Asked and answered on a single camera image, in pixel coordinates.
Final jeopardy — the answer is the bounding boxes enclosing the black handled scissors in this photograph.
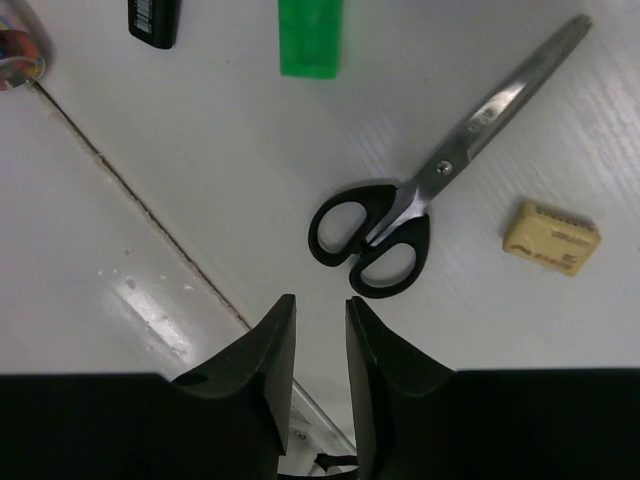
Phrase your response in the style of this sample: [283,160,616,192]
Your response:
[308,14,593,299]

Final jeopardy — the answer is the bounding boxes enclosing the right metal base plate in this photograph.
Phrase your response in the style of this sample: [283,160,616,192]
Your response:
[279,380,356,477]

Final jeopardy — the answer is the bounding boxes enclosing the pink cap black highlighter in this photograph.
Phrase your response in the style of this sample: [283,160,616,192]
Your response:
[127,0,182,50]

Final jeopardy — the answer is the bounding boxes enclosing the tan eraser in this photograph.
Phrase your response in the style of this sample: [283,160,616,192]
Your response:
[502,201,601,277]

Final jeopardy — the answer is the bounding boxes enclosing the pink lid clip jar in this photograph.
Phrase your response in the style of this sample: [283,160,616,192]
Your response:
[1,0,54,92]

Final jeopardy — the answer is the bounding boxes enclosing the green cap black highlighter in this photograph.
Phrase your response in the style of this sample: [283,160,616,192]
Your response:
[278,0,344,80]

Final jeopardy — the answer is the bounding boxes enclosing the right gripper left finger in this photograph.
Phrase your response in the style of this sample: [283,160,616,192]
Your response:
[1,294,296,479]

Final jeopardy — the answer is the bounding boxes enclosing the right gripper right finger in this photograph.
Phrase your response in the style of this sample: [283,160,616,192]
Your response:
[346,297,639,479]

